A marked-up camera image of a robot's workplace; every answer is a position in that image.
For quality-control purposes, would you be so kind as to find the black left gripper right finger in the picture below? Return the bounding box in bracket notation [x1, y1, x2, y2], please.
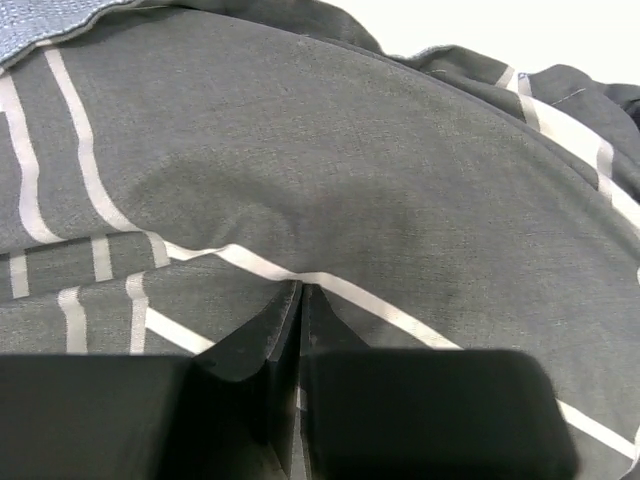
[301, 285, 580, 479]

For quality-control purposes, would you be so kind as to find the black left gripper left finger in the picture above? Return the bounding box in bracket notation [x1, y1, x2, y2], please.
[1, 282, 303, 479]

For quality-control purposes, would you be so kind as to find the blue-grey pillowcase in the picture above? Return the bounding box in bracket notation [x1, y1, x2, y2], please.
[1, 1, 639, 479]

